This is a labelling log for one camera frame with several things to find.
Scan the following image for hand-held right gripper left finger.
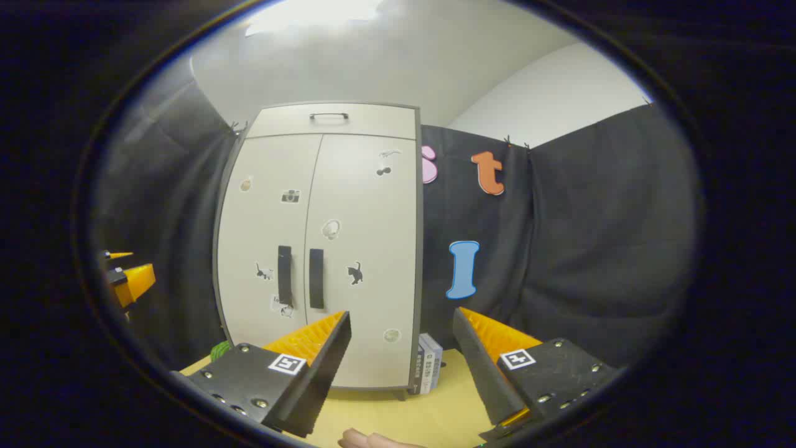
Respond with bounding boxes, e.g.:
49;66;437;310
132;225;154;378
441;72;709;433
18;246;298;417
171;310;353;439

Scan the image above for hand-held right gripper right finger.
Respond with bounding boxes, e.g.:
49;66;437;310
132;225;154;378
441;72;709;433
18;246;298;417
452;306;622;444

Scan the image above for white double-door shoe cabinet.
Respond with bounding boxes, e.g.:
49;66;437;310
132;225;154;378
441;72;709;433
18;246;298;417
213;101;425;400

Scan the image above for white cabinet door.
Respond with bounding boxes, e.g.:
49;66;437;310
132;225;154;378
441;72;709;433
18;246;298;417
216;134;323;352
303;133;419;390

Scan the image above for white box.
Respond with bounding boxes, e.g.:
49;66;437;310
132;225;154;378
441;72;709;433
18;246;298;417
420;334;443;394

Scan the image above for grey box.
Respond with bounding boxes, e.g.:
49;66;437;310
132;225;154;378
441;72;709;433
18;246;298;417
409;345;425;394

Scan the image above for black backdrop cloth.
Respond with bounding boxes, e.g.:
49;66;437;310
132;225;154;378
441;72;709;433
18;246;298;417
93;59;700;374

